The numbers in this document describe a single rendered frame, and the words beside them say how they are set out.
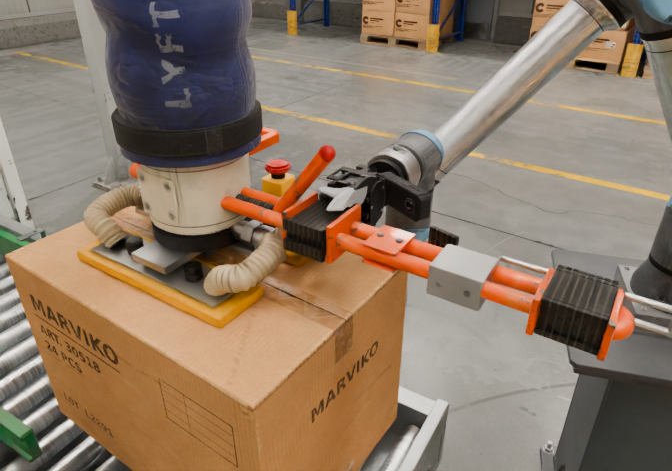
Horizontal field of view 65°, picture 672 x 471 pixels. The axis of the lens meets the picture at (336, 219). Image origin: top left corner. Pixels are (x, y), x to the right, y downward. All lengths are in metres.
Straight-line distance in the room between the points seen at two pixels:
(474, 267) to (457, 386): 1.60
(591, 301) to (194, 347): 0.51
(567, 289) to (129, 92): 0.61
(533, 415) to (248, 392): 1.65
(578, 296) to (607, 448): 1.10
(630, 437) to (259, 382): 1.18
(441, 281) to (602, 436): 1.08
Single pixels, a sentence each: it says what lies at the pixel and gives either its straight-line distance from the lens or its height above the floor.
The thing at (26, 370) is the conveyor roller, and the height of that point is 0.54.
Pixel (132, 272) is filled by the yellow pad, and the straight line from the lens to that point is 0.92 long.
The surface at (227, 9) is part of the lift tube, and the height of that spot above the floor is 1.50.
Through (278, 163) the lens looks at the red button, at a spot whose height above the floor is 1.04.
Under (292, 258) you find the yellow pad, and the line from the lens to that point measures 0.90.
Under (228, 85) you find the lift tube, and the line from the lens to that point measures 0.77.
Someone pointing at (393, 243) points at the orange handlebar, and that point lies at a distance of 0.70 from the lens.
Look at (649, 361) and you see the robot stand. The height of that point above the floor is 0.75.
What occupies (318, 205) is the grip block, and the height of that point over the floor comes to 1.23.
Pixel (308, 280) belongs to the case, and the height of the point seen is 1.08.
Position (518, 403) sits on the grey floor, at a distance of 2.25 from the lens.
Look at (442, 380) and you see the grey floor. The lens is 2.26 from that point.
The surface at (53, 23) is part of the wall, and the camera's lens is 10.26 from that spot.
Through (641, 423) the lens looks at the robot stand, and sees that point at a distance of 1.65.
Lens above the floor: 1.59
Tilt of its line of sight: 29 degrees down
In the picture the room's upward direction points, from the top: straight up
